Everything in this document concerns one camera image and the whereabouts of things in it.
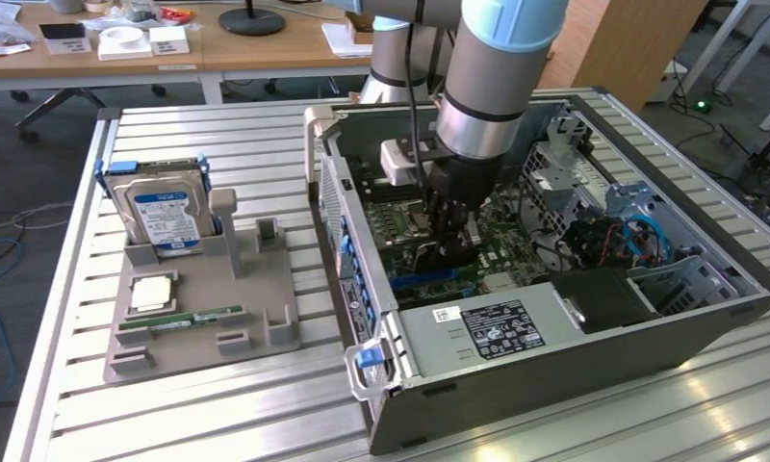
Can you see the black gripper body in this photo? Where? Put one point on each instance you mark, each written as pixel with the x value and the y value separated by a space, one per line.
pixel 465 180

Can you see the green graphics card silver bracket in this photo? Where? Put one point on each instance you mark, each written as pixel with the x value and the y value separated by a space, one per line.
pixel 449 262

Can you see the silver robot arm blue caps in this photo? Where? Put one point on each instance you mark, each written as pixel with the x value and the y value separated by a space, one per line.
pixel 487 72

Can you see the CPU socket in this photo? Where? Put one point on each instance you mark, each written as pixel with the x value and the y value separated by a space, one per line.
pixel 415 219

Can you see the green motherboard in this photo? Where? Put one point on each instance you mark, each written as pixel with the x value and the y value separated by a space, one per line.
pixel 506 250

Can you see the silver finned chipset heatsink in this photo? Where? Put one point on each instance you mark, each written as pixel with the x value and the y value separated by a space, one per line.
pixel 499 285

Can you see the blue expansion slot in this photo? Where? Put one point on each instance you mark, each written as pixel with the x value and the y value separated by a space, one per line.
pixel 410 283

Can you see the silver disk bay cage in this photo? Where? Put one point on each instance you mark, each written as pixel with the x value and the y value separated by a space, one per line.
pixel 554 192

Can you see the grey power supply unit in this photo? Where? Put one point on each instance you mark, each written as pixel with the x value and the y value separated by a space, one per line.
pixel 423 351

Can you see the blue case release latch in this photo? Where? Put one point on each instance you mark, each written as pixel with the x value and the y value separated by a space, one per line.
pixel 366 358

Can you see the white paper stack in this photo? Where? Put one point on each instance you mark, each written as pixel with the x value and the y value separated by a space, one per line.
pixel 346 45

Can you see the dark grey open PC case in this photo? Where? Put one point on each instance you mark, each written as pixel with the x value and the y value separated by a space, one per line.
pixel 519 399

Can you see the wooden cabinet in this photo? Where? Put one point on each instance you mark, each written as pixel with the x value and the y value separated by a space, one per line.
pixel 615 48

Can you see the grey parts rack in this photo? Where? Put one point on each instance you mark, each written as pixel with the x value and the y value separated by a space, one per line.
pixel 211 298

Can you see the green RAM stick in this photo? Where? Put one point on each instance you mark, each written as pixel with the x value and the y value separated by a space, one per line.
pixel 218 315

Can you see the black box green light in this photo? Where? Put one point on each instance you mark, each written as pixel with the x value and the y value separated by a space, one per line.
pixel 701 105

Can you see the hard disk blue carrier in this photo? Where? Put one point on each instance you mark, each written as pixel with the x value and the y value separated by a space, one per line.
pixel 157 212

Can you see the black round lamp base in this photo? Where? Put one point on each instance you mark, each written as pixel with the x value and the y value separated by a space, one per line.
pixel 250 23

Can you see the silver CPU chip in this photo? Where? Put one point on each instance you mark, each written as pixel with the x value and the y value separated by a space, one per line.
pixel 151 293

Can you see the small white box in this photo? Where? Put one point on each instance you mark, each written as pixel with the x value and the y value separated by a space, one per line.
pixel 166 41

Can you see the red small item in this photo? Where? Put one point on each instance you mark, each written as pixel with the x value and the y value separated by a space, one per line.
pixel 175 17

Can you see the dark grey crumpled bag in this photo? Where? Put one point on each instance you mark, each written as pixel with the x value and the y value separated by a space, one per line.
pixel 142 15

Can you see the black chair base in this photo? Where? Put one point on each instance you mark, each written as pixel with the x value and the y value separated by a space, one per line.
pixel 50 106

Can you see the beige tape roll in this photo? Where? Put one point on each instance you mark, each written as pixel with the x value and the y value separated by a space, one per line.
pixel 95 5

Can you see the grey cup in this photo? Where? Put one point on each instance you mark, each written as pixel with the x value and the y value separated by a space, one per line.
pixel 66 6

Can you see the white card red print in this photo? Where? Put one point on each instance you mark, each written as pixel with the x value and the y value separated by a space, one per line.
pixel 6 50

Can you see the clear plastic bag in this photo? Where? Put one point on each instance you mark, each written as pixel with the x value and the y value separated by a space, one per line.
pixel 0 24

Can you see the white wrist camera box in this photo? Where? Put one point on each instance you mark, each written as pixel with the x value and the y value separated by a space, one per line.
pixel 401 166

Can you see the silver drive bay bracket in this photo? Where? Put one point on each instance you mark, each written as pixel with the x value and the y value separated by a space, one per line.
pixel 693 279

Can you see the wooden desk white frame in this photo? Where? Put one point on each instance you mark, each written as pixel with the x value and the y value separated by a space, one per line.
pixel 262 53

